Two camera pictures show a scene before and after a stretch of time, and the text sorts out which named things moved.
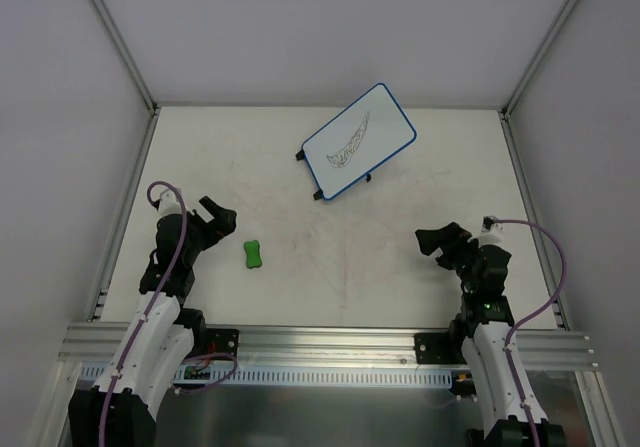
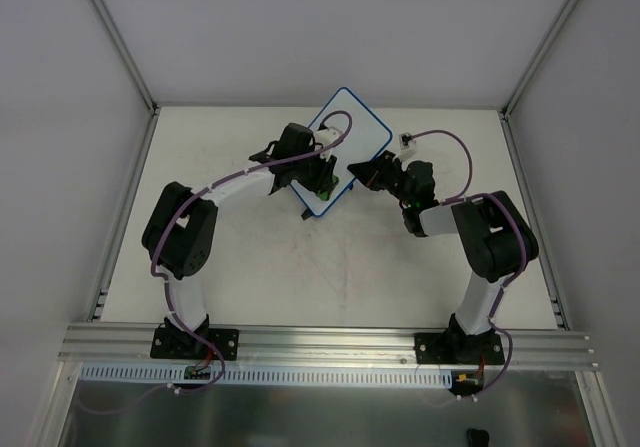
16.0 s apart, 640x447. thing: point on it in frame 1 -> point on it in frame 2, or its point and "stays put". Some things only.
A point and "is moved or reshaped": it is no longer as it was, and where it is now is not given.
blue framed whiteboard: x=365 y=134 is moved or reshaped
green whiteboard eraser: x=253 y=256 -> x=324 y=194
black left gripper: x=208 y=224 -> x=323 y=178
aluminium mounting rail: x=104 y=342 stays put
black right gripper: x=452 y=246 -> x=382 y=173
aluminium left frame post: x=116 y=35 stays put
